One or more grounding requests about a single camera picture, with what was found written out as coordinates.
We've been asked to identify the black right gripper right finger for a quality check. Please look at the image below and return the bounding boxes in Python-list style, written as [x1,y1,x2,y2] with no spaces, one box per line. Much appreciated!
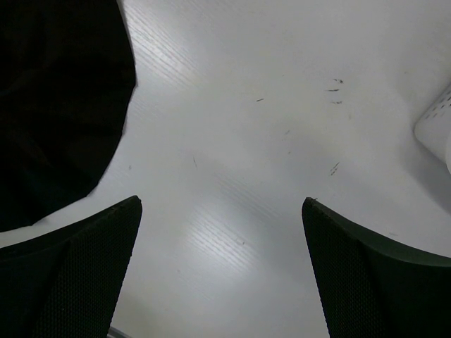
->
[302,198,450,337]

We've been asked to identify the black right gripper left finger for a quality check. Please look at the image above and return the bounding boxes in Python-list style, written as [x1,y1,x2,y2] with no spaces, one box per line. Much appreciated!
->
[1,196,142,337]

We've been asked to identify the black skirt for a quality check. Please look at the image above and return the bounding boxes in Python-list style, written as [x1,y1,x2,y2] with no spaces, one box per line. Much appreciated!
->
[1,1,136,232]

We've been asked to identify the white plastic basket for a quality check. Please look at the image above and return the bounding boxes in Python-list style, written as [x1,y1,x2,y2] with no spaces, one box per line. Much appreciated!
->
[414,85,451,171]

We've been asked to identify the aluminium table edge rail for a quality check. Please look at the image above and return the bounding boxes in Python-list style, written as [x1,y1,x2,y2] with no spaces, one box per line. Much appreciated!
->
[107,327,131,338]

